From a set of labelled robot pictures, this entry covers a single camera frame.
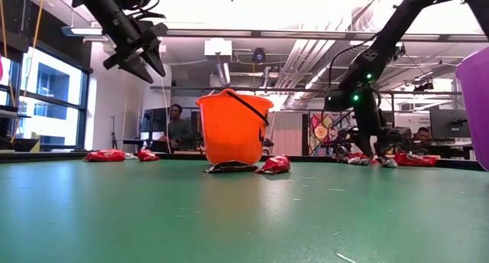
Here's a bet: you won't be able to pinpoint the dark computer monitor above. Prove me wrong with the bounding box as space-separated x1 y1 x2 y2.
140 108 171 134
429 109 471 139

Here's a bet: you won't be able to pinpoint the black horizontal rig rail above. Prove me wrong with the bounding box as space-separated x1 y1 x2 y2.
149 86 489 96

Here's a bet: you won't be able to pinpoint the person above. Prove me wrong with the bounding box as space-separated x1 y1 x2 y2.
167 103 195 150
411 126 433 144

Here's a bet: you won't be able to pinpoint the white ceiling box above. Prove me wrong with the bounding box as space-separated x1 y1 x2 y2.
203 37 233 57

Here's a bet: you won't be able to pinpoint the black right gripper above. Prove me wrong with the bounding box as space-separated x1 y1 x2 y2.
353 87 387 159

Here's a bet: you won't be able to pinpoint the large glass window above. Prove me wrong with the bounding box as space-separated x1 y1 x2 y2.
0 43 91 150

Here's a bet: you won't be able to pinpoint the purple halloween bucket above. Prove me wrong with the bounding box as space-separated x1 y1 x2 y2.
455 46 489 173

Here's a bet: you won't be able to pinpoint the thin black tripod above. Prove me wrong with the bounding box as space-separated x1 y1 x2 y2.
109 115 119 150

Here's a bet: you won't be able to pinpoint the grey overhead beam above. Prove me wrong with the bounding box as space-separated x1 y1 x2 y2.
60 25 489 42

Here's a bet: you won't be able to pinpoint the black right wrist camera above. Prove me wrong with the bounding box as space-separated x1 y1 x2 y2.
323 89 356 112

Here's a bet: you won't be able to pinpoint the black table frame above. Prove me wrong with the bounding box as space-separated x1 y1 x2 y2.
0 150 489 172

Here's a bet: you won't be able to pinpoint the silver ceiling ducts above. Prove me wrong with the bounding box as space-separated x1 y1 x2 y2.
274 0 406 99

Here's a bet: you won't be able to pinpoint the orange halloween bucket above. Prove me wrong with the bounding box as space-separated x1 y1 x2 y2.
195 88 275 167

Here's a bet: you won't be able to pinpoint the round black ceiling camera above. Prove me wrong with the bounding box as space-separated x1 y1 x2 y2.
251 47 267 64

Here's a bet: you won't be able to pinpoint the colourful patterned quilt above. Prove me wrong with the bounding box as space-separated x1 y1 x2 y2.
308 112 355 157

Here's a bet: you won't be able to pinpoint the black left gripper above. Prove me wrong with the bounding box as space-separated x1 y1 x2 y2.
87 0 168 84

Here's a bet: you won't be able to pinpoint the red wrapper candy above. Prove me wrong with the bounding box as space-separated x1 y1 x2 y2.
83 148 128 164
136 149 161 163
254 154 292 176
393 151 439 167
345 151 380 167

